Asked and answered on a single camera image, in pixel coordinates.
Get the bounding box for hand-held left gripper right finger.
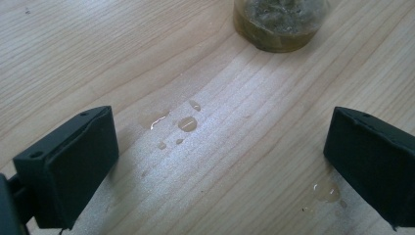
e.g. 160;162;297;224
322;106;415;231

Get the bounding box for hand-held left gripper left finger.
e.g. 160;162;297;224
12;105;120;230

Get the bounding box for clear cup with tea residue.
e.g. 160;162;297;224
232;0;331;54

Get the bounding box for spilled liquid drops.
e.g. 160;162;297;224
149;99;348;210

